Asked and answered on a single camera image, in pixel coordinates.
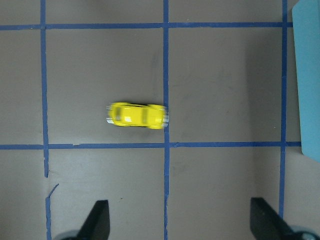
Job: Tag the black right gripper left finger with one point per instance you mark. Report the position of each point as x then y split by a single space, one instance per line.
97 224

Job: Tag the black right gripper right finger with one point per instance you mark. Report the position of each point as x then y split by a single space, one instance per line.
266 224

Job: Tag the yellow beetle toy car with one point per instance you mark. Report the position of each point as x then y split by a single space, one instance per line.
126 114

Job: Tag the turquoise plastic bin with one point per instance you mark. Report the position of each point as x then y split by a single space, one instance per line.
306 31

